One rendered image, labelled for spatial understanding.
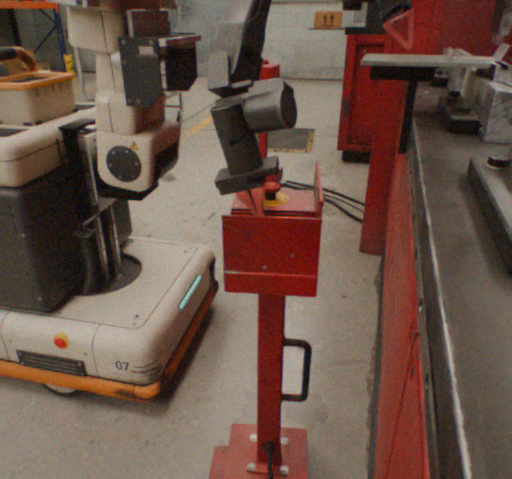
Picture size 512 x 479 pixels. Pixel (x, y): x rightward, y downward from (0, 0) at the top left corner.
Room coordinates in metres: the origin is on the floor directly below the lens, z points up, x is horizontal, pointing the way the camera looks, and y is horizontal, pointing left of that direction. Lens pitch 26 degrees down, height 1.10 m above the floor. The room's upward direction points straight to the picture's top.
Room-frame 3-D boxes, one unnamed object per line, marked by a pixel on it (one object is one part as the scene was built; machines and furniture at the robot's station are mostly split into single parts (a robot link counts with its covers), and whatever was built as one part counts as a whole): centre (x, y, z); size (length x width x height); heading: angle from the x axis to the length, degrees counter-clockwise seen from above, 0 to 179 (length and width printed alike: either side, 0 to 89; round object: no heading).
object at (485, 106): (0.99, -0.52, 0.92); 0.39 x 0.06 x 0.10; 163
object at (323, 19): (3.54, -0.56, 1.04); 0.30 x 0.26 x 0.12; 167
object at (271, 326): (0.72, -0.04, 0.39); 0.05 x 0.05 x 0.54; 85
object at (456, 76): (1.57, -0.69, 0.92); 0.50 x 0.06 x 0.10; 163
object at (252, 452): (0.72, -0.04, 0.13); 0.10 x 0.10 x 0.01; 85
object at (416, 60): (1.09, -0.39, 1.00); 0.26 x 0.18 x 0.01; 73
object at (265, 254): (0.72, -0.04, 0.75); 0.20 x 0.16 x 0.18; 175
